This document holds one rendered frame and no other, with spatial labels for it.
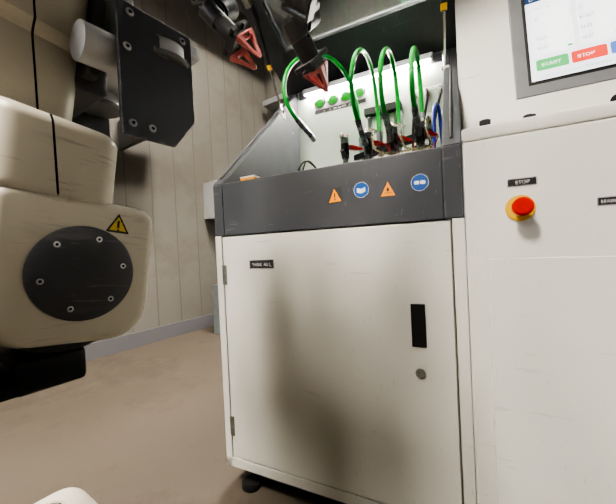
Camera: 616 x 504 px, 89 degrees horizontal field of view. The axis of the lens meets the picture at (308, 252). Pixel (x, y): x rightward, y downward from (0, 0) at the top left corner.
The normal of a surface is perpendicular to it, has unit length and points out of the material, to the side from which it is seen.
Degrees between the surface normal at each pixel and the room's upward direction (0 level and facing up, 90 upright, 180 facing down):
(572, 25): 76
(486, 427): 90
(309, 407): 90
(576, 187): 90
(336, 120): 90
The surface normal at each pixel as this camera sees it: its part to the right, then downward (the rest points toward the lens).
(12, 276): 0.82, -0.04
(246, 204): -0.44, 0.04
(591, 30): -0.44, -0.21
